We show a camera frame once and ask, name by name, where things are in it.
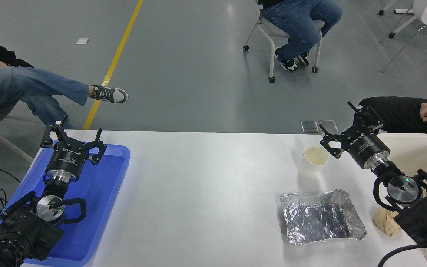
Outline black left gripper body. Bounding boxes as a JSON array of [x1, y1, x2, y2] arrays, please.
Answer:
[[46, 138, 90, 175]]

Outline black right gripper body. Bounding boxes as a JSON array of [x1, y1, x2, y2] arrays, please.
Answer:
[[341, 128, 391, 169]]

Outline white paper cup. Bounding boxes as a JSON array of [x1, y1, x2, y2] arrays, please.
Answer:
[[297, 144, 329, 178]]

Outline person beside bin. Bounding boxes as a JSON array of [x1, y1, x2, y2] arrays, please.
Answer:
[[354, 96, 427, 135]]

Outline blue plastic tray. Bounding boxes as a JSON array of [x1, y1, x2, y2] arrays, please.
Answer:
[[0, 143, 131, 267]]

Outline large pale bin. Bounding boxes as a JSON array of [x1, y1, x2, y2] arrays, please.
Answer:
[[377, 133, 427, 267]]

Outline person with outstretched leg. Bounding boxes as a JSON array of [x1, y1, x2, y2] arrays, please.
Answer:
[[0, 37, 129, 130]]

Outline crumpled tan paper ball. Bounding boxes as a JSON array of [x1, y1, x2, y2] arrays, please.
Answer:
[[373, 207, 403, 237]]

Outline crumpled foil tray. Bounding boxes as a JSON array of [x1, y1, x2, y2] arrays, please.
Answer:
[[280, 189, 368, 246]]

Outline white furniture base with wheel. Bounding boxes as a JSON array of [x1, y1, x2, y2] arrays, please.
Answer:
[[378, 0, 415, 16]]

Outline person seated on chair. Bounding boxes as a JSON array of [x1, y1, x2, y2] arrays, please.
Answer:
[[258, 0, 343, 72]]

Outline white wheeled chair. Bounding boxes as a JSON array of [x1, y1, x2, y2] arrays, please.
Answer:
[[243, 0, 326, 83]]

